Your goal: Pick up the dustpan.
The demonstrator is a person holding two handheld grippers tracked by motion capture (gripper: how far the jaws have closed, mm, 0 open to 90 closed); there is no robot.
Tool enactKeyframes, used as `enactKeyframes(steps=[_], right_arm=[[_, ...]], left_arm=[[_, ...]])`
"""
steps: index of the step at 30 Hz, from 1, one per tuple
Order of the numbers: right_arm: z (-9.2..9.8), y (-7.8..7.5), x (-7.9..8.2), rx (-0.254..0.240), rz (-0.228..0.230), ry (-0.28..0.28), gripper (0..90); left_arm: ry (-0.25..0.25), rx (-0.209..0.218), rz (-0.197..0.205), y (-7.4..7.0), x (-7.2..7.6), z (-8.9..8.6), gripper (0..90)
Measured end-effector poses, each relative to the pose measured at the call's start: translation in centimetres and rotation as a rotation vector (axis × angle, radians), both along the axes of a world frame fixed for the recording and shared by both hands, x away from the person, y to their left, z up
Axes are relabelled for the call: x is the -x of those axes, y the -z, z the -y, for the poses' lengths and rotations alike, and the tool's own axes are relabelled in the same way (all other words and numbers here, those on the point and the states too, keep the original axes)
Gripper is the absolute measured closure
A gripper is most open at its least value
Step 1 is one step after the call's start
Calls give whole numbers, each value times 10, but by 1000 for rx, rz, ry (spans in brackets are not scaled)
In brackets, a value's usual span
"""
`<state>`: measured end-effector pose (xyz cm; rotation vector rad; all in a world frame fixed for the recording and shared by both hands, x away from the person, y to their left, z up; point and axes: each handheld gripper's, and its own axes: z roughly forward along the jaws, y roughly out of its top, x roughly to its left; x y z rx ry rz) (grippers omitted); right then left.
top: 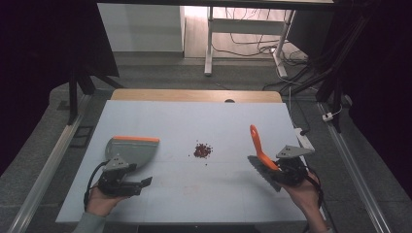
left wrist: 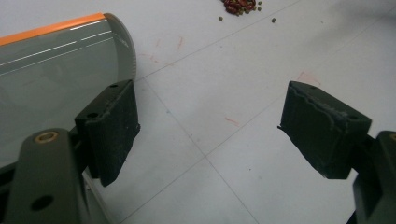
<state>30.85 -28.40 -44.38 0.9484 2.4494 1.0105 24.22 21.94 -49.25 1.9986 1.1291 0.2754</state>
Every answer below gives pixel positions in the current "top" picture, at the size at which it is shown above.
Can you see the black tripod stand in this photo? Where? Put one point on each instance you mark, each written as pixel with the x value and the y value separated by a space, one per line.
pixel 77 87

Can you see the wooden table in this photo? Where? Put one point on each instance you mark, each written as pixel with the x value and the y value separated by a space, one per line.
pixel 194 95

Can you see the black curtain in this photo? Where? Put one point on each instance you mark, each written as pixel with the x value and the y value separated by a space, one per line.
pixel 39 64
pixel 382 81

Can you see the small white adapter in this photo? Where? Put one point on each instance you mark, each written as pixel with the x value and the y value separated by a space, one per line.
pixel 327 116

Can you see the aluminium rail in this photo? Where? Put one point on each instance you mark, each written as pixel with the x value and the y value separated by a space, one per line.
pixel 353 168
pixel 48 168

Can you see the white desk frame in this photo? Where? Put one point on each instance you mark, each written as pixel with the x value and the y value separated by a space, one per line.
pixel 246 26

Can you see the person's right hand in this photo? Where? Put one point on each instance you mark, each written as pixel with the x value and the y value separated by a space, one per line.
pixel 303 194

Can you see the person's left hand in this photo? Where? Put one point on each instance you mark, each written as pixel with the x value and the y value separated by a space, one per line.
pixel 101 201

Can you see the white table mat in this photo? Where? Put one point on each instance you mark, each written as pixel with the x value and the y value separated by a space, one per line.
pixel 200 187

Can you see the white cabinet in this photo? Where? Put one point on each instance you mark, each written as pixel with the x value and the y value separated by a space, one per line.
pixel 142 27

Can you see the pile of small red bits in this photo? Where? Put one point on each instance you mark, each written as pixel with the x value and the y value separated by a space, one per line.
pixel 202 150

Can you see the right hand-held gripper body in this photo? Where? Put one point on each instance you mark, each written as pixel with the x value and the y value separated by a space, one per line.
pixel 293 168

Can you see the black metal stand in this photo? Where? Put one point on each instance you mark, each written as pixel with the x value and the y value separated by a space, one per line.
pixel 333 84

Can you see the white power strip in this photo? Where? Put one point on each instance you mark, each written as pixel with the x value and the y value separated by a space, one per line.
pixel 304 140

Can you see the grey dustpan with orange edge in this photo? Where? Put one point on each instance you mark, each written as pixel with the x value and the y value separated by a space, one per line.
pixel 133 151

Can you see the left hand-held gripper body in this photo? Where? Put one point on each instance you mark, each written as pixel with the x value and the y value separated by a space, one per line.
pixel 114 183

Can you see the black plug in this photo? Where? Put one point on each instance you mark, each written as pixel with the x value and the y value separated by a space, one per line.
pixel 304 132

